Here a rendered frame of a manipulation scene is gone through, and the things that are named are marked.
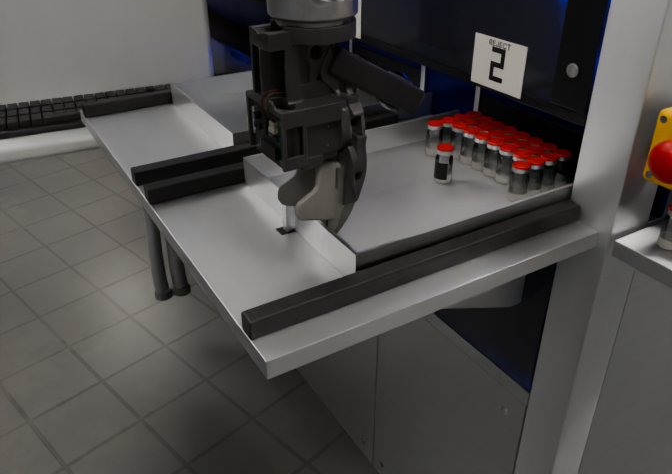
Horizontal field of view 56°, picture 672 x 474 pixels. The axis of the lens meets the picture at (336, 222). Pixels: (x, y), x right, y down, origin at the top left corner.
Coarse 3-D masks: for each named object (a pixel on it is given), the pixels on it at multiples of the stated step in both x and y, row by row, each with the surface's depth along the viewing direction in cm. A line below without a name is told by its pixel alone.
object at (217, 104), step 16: (192, 80) 105; (208, 80) 106; (224, 80) 108; (240, 80) 110; (176, 96) 102; (192, 96) 106; (208, 96) 108; (224, 96) 108; (240, 96) 108; (368, 96) 108; (192, 112) 97; (208, 112) 91; (224, 112) 101; (240, 112) 101; (368, 112) 95; (384, 112) 96; (400, 112) 98; (416, 112) 100; (208, 128) 92; (224, 128) 86; (240, 128) 95; (224, 144) 88
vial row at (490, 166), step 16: (448, 128) 85; (464, 128) 82; (464, 144) 82; (480, 144) 80; (496, 144) 78; (464, 160) 83; (480, 160) 81; (496, 160) 79; (512, 160) 77; (528, 160) 73; (544, 160) 73; (496, 176) 79; (528, 192) 75
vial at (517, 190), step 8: (520, 160) 73; (512, 168) 73; (520, 168) 72; (528, 168) 72; (512, 176) 73; (520, 176) 72; (528, 176) 73; (512, 184) 73; (520, 184) 73; (512, 192) 74; (520, 192) 73; (512, 200) 74
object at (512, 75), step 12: (480, 36) 76; (480, 48) 77; (504, 48) 73; (516, 48) 72; (480, 60) 77; (492, 60) 76; (516, 60) 72; (480, 72) 78; (504, 72) 74; (516, 72) 73; (492, 84) 77; (504, 84) 75; (516, 84) 73; (516, 96) 74
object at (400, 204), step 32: (384, 128) 86; (416, 128) 89; (256, 160) 78; (384, 160) 85; (416, 160) 85; (256, 192) 77; (384, 192) 76; (416, 192) 76; (448, 192) 76; (480, 192) 76; (544, 192) 69; (320, 224) 63; (352, 224) 70; (384, 224) 70; (416, 224) 70; (448, 224) 63; (480, 224) 65; (352, 256) 59; (384, 256) 60
